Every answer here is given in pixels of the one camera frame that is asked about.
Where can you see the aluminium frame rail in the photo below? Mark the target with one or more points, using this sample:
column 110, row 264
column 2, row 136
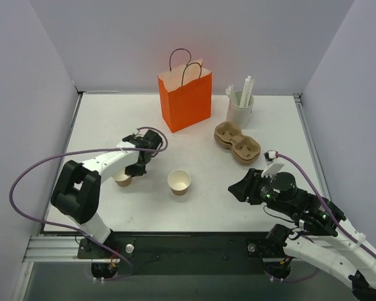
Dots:
column 314, row 155

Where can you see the brown cardboard cup carrier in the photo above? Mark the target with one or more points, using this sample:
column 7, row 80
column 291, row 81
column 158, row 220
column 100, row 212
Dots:
column 243, row 148

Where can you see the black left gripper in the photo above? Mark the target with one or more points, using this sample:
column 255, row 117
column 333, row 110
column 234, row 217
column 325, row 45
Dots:
column 137, row 169

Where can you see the white wrapped straw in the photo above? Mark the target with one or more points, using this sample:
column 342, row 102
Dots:
column 231, row 94
column 246, row 93

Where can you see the orange paper bag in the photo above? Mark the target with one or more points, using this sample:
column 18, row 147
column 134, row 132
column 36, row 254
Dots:
column 185, row 94

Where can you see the brown paper coffee cup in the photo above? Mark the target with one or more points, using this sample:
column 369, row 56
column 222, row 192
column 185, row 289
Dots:
column 179, row 182

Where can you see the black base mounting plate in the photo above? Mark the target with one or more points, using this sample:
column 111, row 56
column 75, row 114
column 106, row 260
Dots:
column 186, row 253

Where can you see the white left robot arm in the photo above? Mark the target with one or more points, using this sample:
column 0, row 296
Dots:
column 77, row 190

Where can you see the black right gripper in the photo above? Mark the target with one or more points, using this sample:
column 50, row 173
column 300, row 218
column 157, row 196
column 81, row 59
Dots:
column 251, row 189

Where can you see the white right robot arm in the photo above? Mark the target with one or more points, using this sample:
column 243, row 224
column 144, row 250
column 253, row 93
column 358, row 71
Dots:
column 325, row 237

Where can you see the white straw holder cup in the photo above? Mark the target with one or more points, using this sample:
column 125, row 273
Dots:
column 240, row 115

